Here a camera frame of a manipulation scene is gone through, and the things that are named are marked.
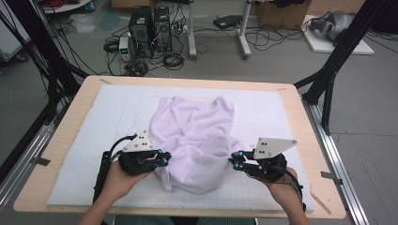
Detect white floor platform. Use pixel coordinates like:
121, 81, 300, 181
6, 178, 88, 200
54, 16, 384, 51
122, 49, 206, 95
301, 14, 375, 56

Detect white stand leg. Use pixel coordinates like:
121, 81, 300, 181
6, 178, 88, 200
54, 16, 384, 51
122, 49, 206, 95
237, 0, 253, 60
187, 0, 198, 61

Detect person's right hand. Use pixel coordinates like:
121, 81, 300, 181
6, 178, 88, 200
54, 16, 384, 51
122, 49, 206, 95
265, 167, 303, 214

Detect light pink towel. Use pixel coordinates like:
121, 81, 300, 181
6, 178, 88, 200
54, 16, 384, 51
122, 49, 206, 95
148, 96, 247, 195

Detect aluminium frame rail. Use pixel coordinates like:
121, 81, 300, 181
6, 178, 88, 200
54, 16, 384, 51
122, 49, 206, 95
300, 96, 371, 225
0, 123, 61, 211

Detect large cardboard box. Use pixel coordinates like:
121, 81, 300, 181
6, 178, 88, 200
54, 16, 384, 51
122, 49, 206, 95
256, 0, 313, 30

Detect hand-held gripper cable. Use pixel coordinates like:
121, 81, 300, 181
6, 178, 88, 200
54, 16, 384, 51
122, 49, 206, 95
281, 170, 307, 212
92, 133, 139, 204

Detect black frame strut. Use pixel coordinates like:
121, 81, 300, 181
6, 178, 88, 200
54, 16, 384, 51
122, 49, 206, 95
294, 0, 392, 136
6, 0, 90, 124

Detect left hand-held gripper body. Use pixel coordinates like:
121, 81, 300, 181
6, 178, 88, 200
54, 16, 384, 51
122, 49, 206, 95
117, 129, 161, 177

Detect left hand-held gripper cable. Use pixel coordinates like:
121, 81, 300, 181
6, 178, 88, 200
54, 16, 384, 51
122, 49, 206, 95
92, 133, 139, 204

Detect white power supply unit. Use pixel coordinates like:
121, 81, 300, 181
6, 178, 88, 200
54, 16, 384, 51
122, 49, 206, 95
118, 36, 131, 62

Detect grey tape strip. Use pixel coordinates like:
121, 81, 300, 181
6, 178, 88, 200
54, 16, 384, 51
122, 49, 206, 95
320, 171, 344, 186
31, 157, 52, 167

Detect flat black box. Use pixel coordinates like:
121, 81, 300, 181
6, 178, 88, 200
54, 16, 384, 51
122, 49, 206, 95
213, 14, 244, 30

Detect person's left hand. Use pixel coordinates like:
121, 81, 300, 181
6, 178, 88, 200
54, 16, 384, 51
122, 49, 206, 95
99, 161, 153, 204

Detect loose black floor cables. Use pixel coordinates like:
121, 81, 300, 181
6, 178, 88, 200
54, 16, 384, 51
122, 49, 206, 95
245, 26, 305, 53

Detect grey rounded device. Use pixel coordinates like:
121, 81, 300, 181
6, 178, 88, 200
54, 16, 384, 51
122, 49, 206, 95
309, 9, 357, 42

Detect slim black computer tower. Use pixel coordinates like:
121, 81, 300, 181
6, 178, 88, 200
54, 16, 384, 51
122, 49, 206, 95
153, 6, 174, 53

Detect white grid mat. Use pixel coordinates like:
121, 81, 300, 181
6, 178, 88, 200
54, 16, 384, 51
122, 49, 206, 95
46, 83, 315, 211

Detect small coiled black cable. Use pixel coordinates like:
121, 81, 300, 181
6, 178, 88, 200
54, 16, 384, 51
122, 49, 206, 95
102, 38, 121, 54

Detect large black computer tower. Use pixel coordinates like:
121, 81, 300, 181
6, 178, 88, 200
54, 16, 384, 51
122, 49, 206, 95
129, 5, 155, 59

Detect round white table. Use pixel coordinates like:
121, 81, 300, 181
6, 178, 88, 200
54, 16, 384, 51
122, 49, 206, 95
41, 0, 94, 15

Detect clear plastic sheet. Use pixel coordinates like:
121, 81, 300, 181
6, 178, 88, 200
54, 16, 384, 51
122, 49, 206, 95
69, 13, 99, 35

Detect black cable bundle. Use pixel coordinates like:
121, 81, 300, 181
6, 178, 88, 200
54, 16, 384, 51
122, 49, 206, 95
0, 8, 101, 77

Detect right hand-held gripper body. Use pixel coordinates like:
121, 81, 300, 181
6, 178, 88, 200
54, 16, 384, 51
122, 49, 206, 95
247, 137, 298, 184

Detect right hand-held gripper cable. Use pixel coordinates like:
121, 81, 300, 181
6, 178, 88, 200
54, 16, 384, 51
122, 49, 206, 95
281, 170, 307, 212

